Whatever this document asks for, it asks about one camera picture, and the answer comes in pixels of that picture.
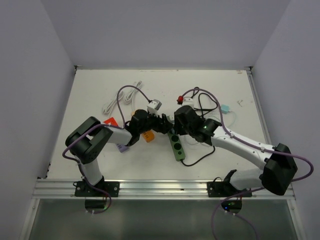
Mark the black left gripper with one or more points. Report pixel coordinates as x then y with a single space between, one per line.
162 125

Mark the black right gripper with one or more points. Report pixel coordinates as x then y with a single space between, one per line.
177 128

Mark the green power strip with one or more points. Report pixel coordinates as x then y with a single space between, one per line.
177 148

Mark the teal charger plug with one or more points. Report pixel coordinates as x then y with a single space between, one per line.
225 109

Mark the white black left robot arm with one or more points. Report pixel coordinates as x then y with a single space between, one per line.
88 140

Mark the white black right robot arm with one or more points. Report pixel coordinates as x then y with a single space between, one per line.
275 166

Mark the purple socket adapter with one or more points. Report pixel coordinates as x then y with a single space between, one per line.
122 148

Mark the red cube socket adapter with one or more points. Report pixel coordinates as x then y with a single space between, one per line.
111 121

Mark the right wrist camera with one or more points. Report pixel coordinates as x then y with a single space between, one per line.
185 101

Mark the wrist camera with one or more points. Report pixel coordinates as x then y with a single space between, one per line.
185 101
153 107

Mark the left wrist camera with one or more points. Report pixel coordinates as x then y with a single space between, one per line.
153 107

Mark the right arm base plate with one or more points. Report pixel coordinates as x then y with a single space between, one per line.
220 189

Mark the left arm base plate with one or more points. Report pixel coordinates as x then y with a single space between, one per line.
97 188

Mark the aluminium rail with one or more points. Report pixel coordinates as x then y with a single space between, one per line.
129 190

